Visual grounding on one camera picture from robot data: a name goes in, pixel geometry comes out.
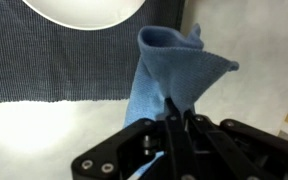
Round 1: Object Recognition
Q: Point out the white round plate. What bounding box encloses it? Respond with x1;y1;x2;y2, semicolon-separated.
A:
21;0;147;32

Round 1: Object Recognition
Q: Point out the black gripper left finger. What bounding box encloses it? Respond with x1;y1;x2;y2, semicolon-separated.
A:
71;97;198;180

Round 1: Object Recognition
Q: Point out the dark blue placemat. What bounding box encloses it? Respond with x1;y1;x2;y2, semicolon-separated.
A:
0;0;187;103

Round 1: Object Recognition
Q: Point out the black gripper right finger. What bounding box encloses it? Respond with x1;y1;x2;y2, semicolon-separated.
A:
183;109;288;180

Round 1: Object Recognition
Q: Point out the blue cloth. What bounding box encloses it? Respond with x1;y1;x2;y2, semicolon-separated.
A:
123;23;240;178

